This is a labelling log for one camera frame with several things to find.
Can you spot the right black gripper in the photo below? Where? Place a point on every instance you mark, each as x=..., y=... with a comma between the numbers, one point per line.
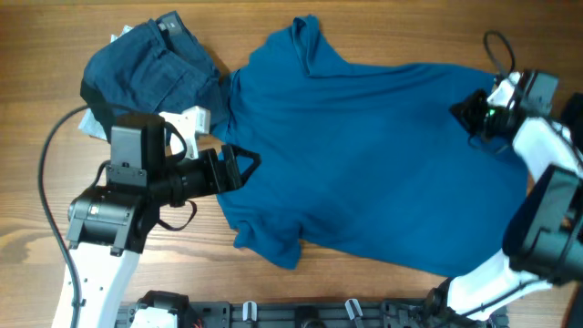
x=465, y=111

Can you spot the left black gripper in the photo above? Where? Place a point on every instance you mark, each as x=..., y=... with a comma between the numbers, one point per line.
x=214, y=183

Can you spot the blue polo shirt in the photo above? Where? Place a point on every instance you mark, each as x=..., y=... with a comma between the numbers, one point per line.
x=363, y=159

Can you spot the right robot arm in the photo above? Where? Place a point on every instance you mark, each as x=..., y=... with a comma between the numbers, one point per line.
x=542, y=245

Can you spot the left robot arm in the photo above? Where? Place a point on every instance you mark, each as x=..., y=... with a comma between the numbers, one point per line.
x=109, y=224

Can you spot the black garment at right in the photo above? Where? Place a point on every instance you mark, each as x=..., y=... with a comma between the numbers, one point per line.
x=572, y=118

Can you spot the folded dark denim jeans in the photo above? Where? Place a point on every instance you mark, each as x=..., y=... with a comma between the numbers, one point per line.
x=157, y=66

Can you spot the folded black garment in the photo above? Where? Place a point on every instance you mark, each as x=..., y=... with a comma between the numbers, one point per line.
x=98, y=109

